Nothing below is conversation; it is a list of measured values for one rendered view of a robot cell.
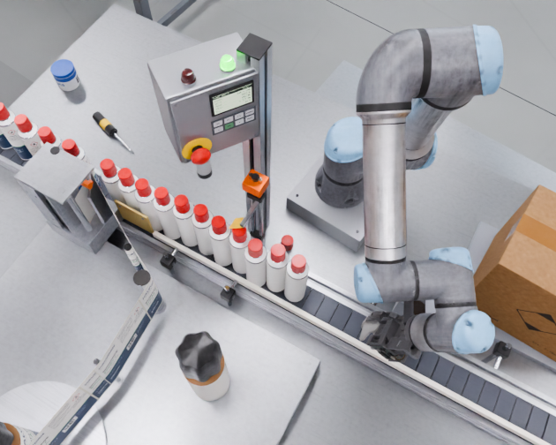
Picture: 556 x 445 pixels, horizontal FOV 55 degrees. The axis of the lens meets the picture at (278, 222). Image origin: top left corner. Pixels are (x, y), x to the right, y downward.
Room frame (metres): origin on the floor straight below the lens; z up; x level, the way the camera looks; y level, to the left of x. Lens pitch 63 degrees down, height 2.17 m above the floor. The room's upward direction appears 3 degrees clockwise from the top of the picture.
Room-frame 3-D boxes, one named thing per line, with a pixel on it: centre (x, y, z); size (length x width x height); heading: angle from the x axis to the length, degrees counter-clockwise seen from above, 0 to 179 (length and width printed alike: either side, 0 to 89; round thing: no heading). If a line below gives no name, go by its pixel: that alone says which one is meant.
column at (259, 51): (0.67, 0.05, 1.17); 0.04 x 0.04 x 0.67; 63
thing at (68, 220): (0.64, 0.50, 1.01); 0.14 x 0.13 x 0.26; 63
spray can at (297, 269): (0.47, -0.05, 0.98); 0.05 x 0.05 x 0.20
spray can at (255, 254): (0.50, 0.05, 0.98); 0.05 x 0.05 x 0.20
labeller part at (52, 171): (0.63, 0.50, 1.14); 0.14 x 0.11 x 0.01; 63
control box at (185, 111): (0.65, 0.14, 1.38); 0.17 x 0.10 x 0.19; 118
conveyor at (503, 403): (0.53, 0.08, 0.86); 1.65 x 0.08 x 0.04; 63
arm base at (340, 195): (0.79, -0.17, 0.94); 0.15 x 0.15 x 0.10
